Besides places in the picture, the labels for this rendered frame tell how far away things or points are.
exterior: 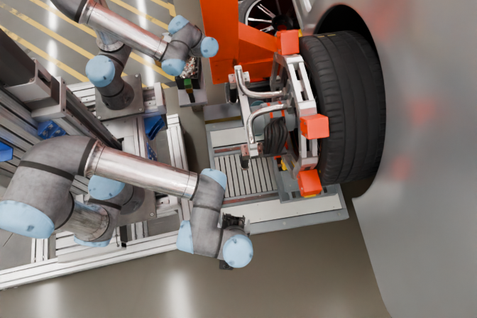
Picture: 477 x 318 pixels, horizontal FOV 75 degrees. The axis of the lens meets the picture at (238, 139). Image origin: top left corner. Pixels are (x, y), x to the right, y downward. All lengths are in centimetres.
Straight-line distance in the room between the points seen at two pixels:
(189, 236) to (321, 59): 76
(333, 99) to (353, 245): 128
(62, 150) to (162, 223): 124
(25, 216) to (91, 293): 155
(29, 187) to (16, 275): 148
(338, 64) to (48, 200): 96
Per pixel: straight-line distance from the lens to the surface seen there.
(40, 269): 218
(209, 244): 82
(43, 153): 80
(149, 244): 194
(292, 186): 195
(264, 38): 177
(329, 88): 114
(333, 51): 123
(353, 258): 221
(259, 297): 210
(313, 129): 107
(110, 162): 81
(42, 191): 79
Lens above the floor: 209
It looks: 67 degrees down
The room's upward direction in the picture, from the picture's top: 2 degrees counter-clockwise
